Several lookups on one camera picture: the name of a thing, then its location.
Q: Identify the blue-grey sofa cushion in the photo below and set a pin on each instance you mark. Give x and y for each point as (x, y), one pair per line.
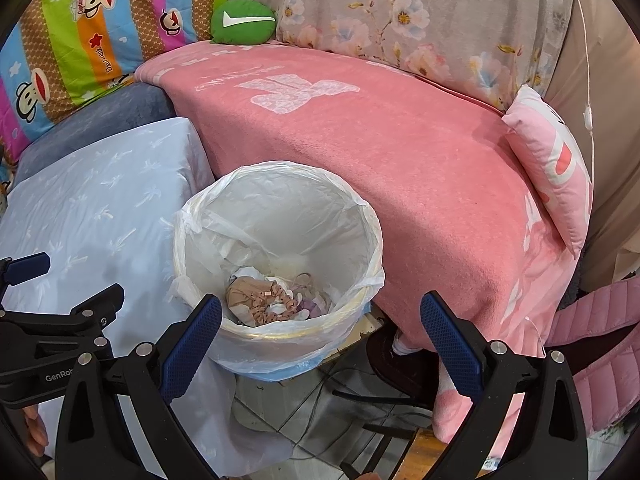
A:
(100, 115)

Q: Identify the brown patterned scrunchie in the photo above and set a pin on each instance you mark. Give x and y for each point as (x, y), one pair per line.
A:
(260, 312)

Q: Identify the beige curtain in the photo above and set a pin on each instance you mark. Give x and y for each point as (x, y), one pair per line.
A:
(610, 160)

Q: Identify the pink blanket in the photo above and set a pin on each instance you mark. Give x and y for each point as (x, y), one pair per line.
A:
(375, 160)

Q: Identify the striped cartoon printed quilt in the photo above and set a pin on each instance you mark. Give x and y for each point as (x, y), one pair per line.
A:
(75, 50)

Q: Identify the pink padded jacket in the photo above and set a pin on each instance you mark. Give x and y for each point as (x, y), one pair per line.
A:
(605, 320)

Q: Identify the pink pillow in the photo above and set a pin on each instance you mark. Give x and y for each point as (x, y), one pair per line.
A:
(550, 160)

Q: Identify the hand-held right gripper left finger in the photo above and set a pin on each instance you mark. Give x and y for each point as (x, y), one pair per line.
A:
(192, 345)

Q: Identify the grey floral blanket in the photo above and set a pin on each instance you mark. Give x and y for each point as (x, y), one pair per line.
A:
(400, 10)

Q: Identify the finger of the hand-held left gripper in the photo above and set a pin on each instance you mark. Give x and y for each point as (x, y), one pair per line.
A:
(27, 266)
(102, 302)

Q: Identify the person's left hand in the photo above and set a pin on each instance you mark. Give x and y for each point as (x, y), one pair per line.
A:
(35, 430)

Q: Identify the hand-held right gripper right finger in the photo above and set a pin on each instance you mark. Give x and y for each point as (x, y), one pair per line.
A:
(450, 345)

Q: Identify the black chair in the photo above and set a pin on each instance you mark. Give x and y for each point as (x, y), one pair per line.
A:
(385, 367)

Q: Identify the green round cushion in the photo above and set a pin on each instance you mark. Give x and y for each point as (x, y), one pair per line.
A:
(240, 32)

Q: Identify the beige sock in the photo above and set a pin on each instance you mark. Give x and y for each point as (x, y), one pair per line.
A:
(245, 295)

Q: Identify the bin with white plastic liner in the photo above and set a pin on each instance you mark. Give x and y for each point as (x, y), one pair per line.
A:
(300, 210)

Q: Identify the white glove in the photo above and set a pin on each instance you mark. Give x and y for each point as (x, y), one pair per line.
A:
(301, 316)

